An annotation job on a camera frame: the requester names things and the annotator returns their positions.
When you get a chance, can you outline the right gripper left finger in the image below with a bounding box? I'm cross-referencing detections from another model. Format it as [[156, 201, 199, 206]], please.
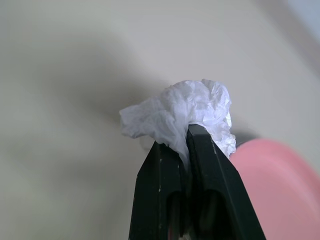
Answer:
[[128, 139, 189, 240]]

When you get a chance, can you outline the white tissue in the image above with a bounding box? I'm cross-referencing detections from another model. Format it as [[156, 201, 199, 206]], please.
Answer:
[[119, 78, 237, 163]]

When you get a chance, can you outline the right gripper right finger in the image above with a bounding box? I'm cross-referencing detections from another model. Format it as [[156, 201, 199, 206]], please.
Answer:
[[186, 124, 267, 240]]

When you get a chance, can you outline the pink plate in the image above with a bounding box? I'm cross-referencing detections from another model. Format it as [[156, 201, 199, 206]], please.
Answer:
[[228, 138, 320, 240]]

